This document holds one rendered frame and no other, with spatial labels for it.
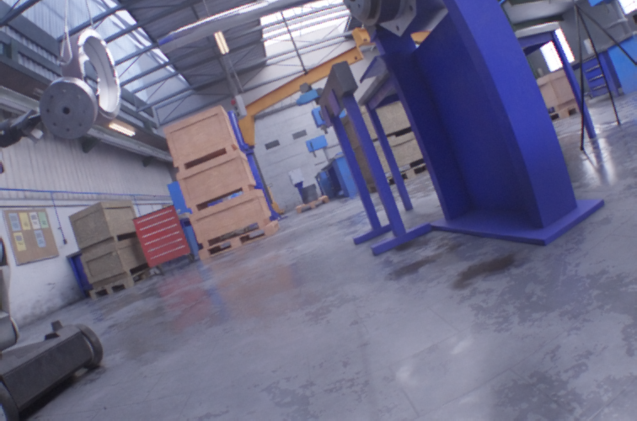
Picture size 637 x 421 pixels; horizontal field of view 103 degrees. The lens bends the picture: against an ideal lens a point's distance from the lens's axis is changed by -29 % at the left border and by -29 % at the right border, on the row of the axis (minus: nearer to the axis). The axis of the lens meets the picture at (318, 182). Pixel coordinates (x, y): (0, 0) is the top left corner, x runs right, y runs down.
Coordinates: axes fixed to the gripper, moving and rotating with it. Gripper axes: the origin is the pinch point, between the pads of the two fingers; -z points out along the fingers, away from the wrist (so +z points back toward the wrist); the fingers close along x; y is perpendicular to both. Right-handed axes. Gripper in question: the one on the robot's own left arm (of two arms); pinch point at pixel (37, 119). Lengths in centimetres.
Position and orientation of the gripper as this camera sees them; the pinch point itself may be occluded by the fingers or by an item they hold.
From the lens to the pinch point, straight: 127.7
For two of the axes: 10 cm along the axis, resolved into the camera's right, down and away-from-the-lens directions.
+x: -2.7, -5.8, 7.7
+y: 1.3, 7.7, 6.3
